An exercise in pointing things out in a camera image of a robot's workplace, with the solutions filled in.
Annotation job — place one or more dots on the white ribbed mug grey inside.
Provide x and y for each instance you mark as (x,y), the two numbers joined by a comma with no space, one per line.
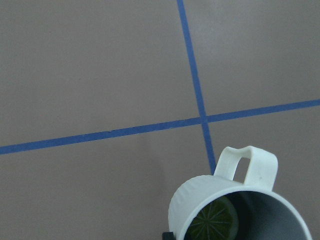
(246,177)

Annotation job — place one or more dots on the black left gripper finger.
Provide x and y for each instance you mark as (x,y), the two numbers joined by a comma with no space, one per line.
(168,236)

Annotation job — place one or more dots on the green lemon slice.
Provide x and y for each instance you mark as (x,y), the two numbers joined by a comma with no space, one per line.
(218,220)

